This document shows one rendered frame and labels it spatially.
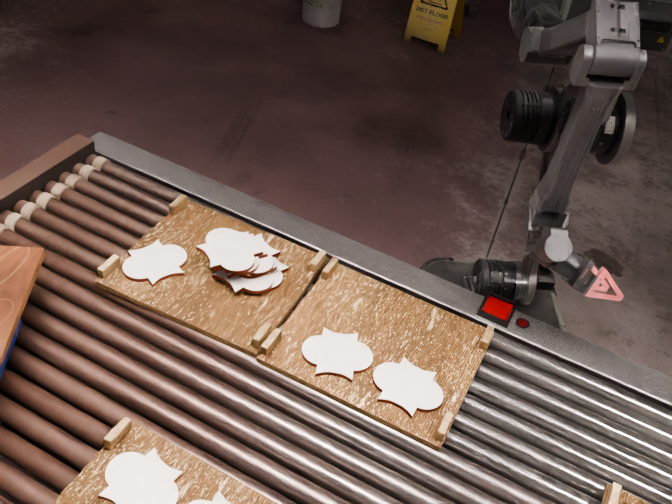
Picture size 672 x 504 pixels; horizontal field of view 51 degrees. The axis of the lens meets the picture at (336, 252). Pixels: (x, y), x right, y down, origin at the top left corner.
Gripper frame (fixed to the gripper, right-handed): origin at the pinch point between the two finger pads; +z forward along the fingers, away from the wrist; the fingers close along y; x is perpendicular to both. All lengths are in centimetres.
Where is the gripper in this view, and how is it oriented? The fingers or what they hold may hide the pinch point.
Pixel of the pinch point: (611, 291)
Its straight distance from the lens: 161.7
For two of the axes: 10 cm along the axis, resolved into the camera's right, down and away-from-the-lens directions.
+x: 5.2, -8.4, -1.6
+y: -0.7, 1.5, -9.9
